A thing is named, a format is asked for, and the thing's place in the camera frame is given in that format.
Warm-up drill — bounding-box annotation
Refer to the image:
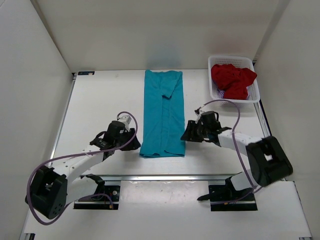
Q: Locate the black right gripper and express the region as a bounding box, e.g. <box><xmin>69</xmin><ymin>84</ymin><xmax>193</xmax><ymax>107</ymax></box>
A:
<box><xmin>181</xmin><ymin>120</ymin><xmax>211</xmax><ymax>143</ymax></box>

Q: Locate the teal polo shirt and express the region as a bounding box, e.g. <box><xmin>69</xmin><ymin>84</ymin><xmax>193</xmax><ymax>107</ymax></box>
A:
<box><xmin>139</xmin><ymin>70</ymin><xmax>186</xmax><ymax>158</ymax></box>

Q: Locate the red t shirt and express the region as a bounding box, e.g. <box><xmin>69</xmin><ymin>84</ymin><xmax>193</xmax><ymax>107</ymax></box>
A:
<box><xmin>210</xmin><ymin>64</ymin><xmax>257</xmax><ymax>100</ymax></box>

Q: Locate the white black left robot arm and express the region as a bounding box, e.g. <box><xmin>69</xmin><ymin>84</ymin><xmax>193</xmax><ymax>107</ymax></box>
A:
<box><xmin>25</xmin><ymin>115</ymin><xmax>141</xmax><ymax>222</ymax></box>

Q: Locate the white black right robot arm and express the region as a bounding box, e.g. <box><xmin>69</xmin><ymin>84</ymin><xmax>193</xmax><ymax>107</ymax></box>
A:
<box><xmin>180</xmin><ymin>110</ymin><xmax>294</xmax><ymax>200</ymax></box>

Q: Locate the lilac garment in basket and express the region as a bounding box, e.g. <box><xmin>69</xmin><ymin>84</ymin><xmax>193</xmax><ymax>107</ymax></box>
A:
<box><xmin>217</xmin><ymin>88</ymin><xmax>226</xmax><ymax>99</ymax></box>

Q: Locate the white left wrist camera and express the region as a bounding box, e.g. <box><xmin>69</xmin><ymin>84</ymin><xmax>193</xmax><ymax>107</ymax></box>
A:
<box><xmin>117</xmin><ymin>115</ymin><xmax>132</xmax><ymax>132</ymax></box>

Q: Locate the aluminium table edge rail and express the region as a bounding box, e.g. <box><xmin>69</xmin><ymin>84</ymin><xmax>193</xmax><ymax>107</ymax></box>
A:
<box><xmin>100</xmin><ymin>174</ymin><xmax>231</xmax><ymax>182</ymax></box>

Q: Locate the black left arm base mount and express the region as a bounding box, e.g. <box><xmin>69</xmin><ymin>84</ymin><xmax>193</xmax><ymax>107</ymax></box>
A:
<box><xmin>73</xmin><ymin>182</ymin><xmax>121</xmax><ymax>211</ymax></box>

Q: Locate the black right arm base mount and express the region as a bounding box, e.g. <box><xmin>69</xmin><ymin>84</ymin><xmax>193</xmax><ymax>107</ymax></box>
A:
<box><xmin>197</xmin><ymin>184</ymin><xmax>258</xmax><ymax>212</ymax></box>

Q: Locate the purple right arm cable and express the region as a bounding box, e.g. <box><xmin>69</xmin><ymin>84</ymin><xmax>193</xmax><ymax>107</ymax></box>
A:
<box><xmin>199</xmin><ymin>99</ymin><xmax>262</xmax><ymax>205</ymax></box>

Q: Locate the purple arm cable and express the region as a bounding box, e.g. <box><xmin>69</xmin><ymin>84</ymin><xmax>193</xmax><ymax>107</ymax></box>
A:
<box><xmin>26</xmin><ymin>111</ymin><xmax>138</xmax><ymax>225</ymax></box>
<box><xmin>199</xmin><ymin>99</ymin><xmax>262</xmax><ymax>205</ymax></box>

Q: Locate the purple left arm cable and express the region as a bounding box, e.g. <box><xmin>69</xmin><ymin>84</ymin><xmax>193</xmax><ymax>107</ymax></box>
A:
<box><xmin>26</xmin><ymin>111</ymin><xmax>138</xmax><ymax>225</ymax></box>

